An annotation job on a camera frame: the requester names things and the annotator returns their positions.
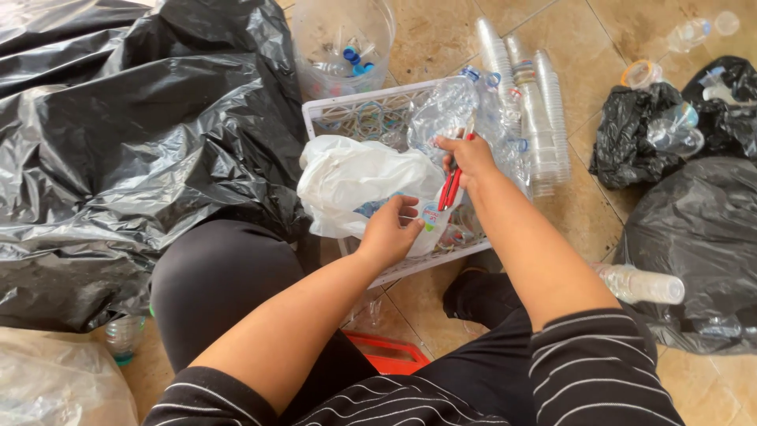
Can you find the person's right hand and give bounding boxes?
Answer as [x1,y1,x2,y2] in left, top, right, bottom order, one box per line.
[434,134,499,191]

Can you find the person's left hand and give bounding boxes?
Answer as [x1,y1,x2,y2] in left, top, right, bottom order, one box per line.
[356,194,426,266]

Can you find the red-handled scissors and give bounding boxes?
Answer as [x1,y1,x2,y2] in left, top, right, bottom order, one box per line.
[437,116,477,212]

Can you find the crushed clear plastic bottle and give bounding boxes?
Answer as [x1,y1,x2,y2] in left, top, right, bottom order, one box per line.
[407,66,481,168]

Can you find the white plastic bag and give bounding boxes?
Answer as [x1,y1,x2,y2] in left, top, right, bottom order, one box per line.
[296,135,464,259]

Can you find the white plastic crate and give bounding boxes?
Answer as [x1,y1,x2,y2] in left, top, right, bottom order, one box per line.
[302,76,493,290]

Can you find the stack of clear plastic cups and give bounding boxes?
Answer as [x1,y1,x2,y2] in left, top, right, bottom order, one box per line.
[475,16,572,198]

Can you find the clear plastic bucket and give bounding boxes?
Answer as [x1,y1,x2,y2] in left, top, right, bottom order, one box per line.
[290,0,397,101]

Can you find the small black plastic bag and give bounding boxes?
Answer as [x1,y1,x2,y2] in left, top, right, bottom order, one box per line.
[589,82,705,190]

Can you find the clear cup with orange rim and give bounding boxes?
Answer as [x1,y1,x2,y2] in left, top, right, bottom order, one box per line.
[620,58,664,91]

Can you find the red plastic stool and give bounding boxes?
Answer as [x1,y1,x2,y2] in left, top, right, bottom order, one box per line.
[343,329,432,376]

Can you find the stack of clear cups lying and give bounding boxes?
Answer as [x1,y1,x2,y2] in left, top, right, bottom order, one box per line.
[591,263,686,306]

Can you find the black garbage bag with bottles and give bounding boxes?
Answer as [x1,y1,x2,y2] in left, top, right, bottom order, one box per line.
[612,156,757,356]

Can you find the clear bottle with blue cap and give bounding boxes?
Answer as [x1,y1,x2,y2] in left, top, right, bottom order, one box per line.
[666,10,741,53]

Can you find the black plastic bag with cups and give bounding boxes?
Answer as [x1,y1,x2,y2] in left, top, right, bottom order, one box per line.
[681,56,757,162]

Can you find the large black garbage bag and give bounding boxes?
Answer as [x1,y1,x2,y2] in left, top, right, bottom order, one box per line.
[0,0,323,333]

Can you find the clear bottle with green cap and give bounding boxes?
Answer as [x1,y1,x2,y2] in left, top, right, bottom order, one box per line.
[104,315,146,367]

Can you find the translucent plastic bag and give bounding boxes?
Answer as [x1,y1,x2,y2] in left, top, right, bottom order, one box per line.
[0,327,140,426]

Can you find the crushed bottle with blue ring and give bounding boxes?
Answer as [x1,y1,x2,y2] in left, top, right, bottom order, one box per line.
[473,70,533,199]

